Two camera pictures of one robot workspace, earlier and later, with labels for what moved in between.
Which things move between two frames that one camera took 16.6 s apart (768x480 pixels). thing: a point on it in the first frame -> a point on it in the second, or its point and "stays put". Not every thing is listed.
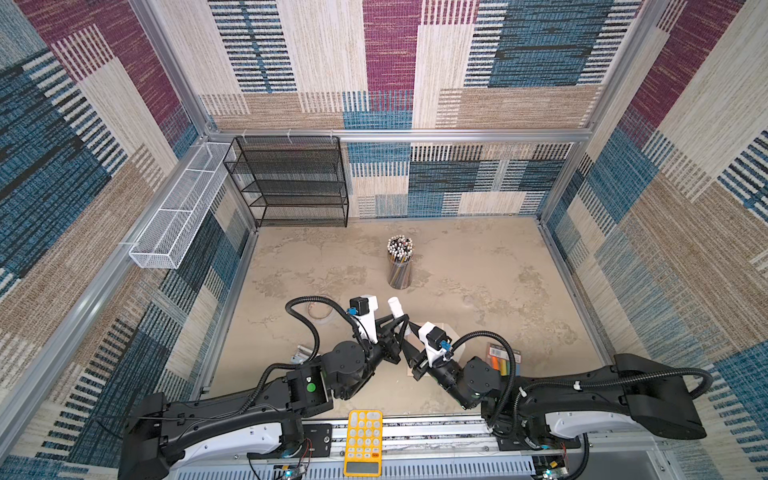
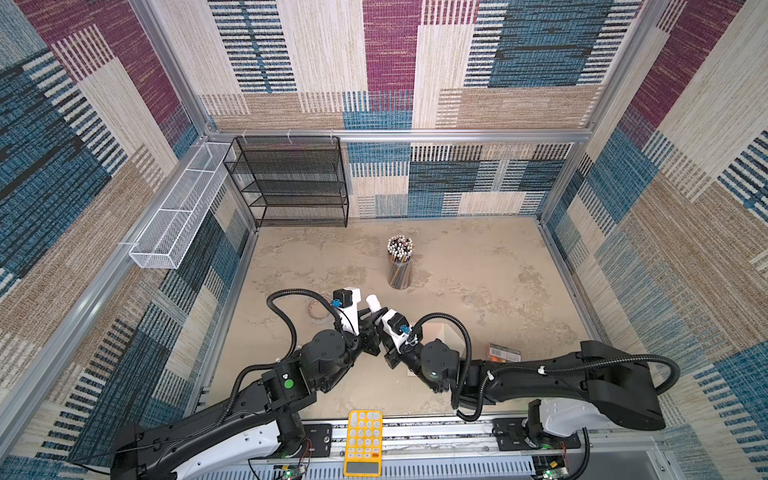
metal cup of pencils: [400, 249] stays put
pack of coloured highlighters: [498, 359] stays put
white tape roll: [321, 313] stays put
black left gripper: [388, 347] -> [369, 339]
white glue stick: [395, 306] -> [373, 302]
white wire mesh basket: [165, 240] stays put
